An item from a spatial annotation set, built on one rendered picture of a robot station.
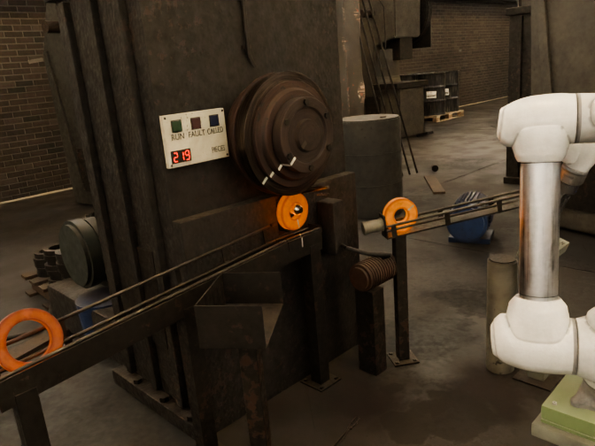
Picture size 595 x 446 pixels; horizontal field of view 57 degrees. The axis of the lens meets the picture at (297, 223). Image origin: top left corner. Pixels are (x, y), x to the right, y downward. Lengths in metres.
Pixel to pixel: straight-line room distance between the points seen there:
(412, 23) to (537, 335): 8.88
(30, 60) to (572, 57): 6.33
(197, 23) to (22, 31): 6.17
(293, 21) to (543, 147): 1.20
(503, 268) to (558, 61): 2.35
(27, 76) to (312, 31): 6.02
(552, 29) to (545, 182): 2.99
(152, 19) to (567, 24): 3.16
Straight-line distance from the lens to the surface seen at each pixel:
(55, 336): 1.76
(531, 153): 1.57
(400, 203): 2.39
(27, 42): 8.12
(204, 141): 2.01
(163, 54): 1.96
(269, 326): 1.72
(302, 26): 2.39
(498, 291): 2.44
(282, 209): 2.12
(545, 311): 1.61
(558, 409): 1.73
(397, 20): 9.91
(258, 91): 1.99
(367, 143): 4.78
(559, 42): 4.46
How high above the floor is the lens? 1.36
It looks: 16 degrees down
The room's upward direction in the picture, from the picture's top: 5 degrees counter-clockwise
